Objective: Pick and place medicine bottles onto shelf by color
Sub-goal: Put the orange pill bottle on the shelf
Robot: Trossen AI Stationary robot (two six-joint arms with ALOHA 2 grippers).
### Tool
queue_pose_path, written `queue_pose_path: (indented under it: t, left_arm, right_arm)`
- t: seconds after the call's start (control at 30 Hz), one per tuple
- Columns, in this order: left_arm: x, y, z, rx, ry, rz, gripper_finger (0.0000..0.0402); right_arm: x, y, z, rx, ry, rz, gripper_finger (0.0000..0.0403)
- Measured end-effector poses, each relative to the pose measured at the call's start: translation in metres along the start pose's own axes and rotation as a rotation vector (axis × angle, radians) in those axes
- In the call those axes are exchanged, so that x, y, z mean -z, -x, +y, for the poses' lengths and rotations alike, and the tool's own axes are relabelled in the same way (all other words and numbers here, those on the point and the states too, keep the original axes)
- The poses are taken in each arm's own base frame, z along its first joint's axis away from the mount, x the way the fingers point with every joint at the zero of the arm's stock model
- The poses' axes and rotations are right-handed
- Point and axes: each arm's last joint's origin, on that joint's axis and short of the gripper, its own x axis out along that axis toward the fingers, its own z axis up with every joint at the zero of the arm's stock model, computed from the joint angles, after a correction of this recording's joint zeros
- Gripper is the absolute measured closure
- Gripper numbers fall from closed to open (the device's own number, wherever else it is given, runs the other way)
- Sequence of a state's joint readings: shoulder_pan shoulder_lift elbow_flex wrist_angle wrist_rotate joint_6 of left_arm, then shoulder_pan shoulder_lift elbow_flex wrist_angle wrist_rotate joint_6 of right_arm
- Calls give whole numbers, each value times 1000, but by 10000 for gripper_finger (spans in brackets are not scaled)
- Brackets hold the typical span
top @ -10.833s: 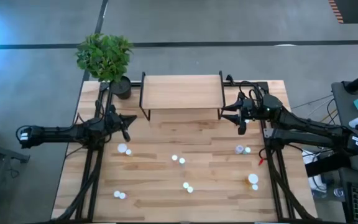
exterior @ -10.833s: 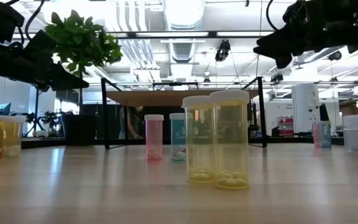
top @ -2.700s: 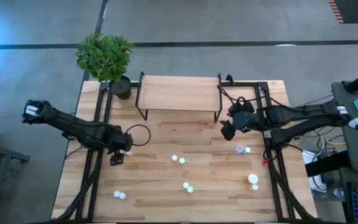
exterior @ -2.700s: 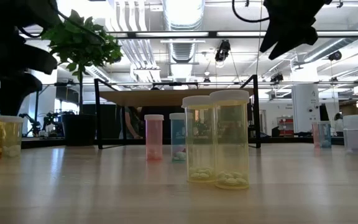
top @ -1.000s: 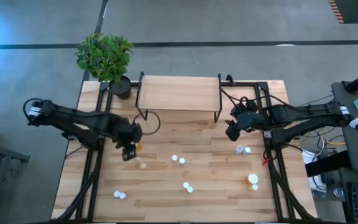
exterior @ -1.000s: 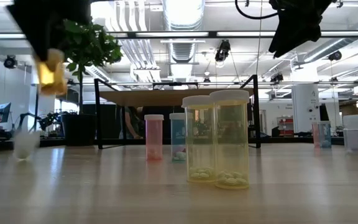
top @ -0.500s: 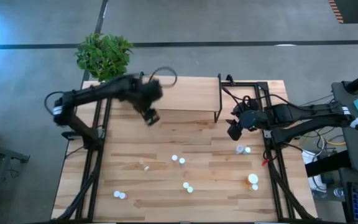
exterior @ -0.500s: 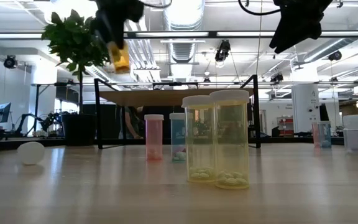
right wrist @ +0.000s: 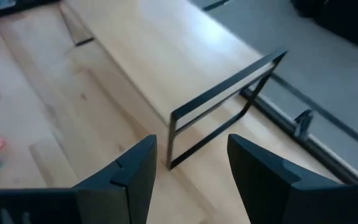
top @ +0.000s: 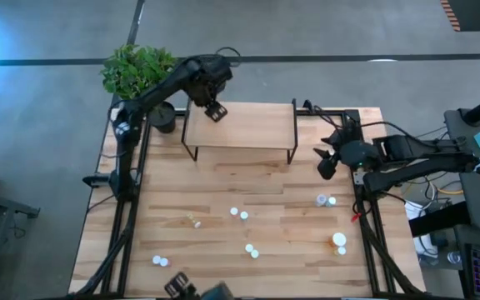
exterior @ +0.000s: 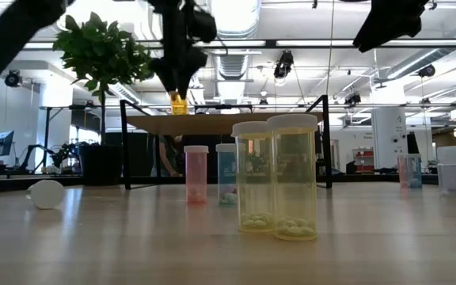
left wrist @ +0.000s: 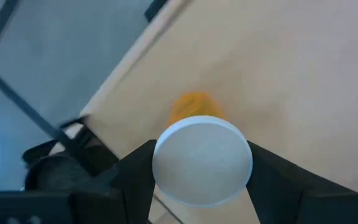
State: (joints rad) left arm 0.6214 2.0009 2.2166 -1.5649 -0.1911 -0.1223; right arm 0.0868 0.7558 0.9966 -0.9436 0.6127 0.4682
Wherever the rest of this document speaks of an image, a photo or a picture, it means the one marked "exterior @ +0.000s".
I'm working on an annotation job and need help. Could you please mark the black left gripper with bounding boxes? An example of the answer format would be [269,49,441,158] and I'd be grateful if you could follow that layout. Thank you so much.
[150,0,210,101]

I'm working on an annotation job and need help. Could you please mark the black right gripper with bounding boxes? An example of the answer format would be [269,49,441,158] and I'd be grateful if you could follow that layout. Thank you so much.
[352,0,431,53]

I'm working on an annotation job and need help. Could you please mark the orange pill bottle white cap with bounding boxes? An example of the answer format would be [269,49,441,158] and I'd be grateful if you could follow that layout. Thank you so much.
[170,91,189,116]

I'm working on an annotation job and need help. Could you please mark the pink pill bottle white cap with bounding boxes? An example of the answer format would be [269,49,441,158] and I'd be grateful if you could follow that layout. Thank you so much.
[396,154,409,189]
[183,145,210,205]

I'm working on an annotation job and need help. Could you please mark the teal pill bottle white cap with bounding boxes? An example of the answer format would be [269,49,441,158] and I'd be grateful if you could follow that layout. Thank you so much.
[215,142,240,207]

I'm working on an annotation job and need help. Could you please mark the wooden shelf black metal legs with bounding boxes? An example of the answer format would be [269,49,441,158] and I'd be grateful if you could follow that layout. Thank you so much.
[119,93,334,190]

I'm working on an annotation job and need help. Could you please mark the red storage shelf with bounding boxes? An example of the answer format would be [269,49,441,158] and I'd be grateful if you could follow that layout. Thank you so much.
[352,147,375,174]

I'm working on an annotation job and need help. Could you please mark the green potted plant black pot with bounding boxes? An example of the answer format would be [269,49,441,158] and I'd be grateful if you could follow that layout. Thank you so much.
[51,10,156,187]

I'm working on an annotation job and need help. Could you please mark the person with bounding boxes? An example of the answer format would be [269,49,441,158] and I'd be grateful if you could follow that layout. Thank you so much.
[150,134,184,178]

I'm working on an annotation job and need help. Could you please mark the computer monitor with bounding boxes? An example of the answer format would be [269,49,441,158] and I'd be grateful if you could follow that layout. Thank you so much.
[0,130,15,158]

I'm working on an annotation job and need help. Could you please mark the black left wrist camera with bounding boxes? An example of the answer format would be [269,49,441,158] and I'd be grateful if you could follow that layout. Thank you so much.
[188,7,218,44]

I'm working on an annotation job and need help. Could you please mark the black horizontal frame bar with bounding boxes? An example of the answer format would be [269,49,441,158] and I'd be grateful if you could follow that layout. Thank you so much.
[0,38,456,50]

